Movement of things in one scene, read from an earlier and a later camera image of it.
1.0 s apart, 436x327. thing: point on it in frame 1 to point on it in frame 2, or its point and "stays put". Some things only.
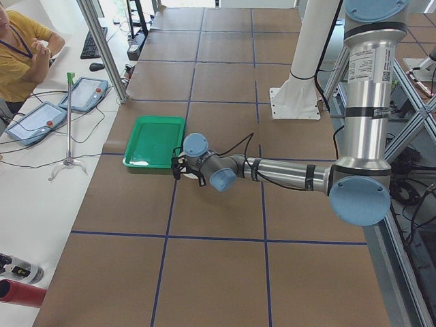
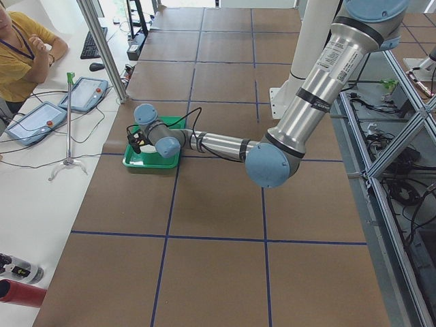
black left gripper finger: (176, 168) to (131, 139)
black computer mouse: (96, 67) stays put
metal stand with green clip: (70, 161) stays put
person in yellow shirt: (26, 46) stays put
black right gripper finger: (202, 180) to (136, 148)
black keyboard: (90, 50) stays put
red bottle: (18, 293) stays put
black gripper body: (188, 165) to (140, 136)
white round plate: (190, 175) to (148, 148)
